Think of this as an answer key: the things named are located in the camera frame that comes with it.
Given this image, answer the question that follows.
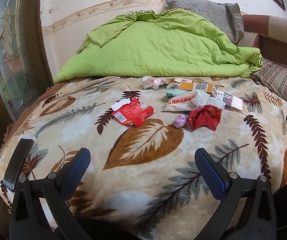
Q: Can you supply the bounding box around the white plastic bag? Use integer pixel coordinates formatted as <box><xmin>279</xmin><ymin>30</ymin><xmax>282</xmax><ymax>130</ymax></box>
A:
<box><xmin>142</xmin><ymin>76</ymin><xmax>166</xmax><ymax>89</ymax></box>

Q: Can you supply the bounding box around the striped floral pillow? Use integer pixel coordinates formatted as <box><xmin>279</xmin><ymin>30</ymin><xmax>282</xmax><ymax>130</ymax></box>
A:
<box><xmin>250</xmin><ymin>59</ymin><xmax>287</xmax><ymax>101</ymax></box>

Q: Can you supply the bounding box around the white dark flat box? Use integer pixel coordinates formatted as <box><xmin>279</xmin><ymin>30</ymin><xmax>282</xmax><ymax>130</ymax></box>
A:
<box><xmin>216</xmin><ymin>90</ymin><xmax>243</xmax><ymax>111</ymax></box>

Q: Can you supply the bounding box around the brown beige headboard cushion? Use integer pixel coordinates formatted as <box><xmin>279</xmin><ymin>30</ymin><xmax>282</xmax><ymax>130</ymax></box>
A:
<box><xmin>242</xmin><ymin>15</ymin><xmax>287</xmax><ymax>64</ymax></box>

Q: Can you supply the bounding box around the red crumpled wrapper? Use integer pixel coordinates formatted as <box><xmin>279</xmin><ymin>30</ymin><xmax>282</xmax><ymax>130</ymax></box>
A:
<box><xmin>188</xmin><ymin>105</ymin><xmax>222</xmax><ymax>131</ymax></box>

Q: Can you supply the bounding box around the orange medicine box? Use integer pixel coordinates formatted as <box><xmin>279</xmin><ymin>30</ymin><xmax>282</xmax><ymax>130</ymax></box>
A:
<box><xmin>179</xmin><ymin>82</ymin><xmax>217</xmax><ymax>98</ymax></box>

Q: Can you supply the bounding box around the leaf pattern fleece blanket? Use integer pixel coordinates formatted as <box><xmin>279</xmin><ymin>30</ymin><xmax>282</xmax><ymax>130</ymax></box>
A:
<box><xmin>0</xmin><ymin>77</ymin><xmax>287</xmax><ymax>239</ymax></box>

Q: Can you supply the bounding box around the white red printed bag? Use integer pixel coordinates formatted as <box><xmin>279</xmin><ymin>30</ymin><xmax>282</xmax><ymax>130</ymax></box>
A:
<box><xmin>163</xmin><ymin>89</ymin><xmax>226</xmax><ymax>112</ymax></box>

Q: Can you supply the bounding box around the purple crumpled paper ball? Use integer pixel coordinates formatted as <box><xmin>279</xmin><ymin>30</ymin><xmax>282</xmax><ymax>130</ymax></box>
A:
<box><xmin>174</xmin><ymin>114</ymin><xmax>187</xmax><ymax>128</ymax></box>

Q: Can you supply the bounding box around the small beige barcode carton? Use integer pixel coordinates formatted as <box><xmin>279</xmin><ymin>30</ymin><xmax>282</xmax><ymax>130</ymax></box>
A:
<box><xmin>174</xmin><ymin>77</ymin><xmax>193</xmax><ymax>83</ymax></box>

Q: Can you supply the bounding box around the grey quilted pillow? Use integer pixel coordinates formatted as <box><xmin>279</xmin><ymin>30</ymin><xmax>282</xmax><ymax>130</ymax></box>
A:
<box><xmin>165</xmin><ymin>0</ymin><xmax>244</xmax><ymax>46</ymax></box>

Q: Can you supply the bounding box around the green white small box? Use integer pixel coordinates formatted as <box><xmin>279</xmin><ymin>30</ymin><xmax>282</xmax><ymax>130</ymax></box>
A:
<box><xmin>166</xmin><ymin>88</ymin><xmax>188</xmax><ymax>99</ymax></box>

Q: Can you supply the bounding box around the red torn cigarette box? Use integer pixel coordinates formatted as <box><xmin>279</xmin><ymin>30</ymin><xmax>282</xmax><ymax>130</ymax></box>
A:
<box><xmin>111</xmin><ymin>98</ymin><xmax>154</xmax><ymax>127</ymax></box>

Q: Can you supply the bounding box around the green quilt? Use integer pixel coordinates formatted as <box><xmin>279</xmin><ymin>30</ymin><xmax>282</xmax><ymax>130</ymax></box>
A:
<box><xmin>54</xmin><ymin>9</ymin><xmax>262</xmax><ymax>83</ymax></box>

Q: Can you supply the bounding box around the stained glass wooden door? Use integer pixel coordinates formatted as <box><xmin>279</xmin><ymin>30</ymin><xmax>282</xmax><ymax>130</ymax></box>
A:
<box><xmin>0</xmin><ymin>0</ymin><xmax>52</xmax><ymax>233</ymax></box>

